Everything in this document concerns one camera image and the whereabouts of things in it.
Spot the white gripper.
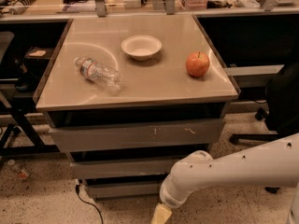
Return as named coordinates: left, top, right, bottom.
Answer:
left=150, top=175, right=187, bottom=224

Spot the grey bottom drawer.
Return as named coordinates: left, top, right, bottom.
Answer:
left=84, top=176, right=163, bottom=199

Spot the grey drawer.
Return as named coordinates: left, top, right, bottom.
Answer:
left=84, top=176, right=163, bottom=199
left=70, top=156, right=183, bottom=179
left=50, top=119, right=225, bottom=152

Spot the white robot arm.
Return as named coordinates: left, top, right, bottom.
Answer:
left=150, top=133, right=299, bottom=224

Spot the grey middle drawer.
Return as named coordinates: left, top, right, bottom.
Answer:
left=70, top=156, right=183, bottom=179

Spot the grey top drawer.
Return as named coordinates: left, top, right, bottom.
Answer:
left=50, top=119, right=225, bottom=152

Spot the grey three-drawer cabinet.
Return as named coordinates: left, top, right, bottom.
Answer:
left=36, top=15, right=238, bottom=186

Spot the small bottle on floor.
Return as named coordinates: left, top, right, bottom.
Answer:
left=7, top=160, right=30, bottom=180

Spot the red apple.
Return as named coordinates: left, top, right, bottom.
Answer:
left=185, top=51, right=210, bottom=77

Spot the black office chair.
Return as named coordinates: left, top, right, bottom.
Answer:
left=228, top=63, right=299, bottom=194

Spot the clear plastic water bottle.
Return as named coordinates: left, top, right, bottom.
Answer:
left=74, top=56, right=123, bottom=93

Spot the black left side chair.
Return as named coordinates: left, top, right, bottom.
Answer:
left=0, top=31, right=60, bottom=166

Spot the white paper bowl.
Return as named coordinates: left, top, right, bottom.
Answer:
left=121, top=35, right=162, bottom=62

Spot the black power cable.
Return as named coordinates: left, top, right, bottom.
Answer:
left=74, top=183, right=105, bottom=224

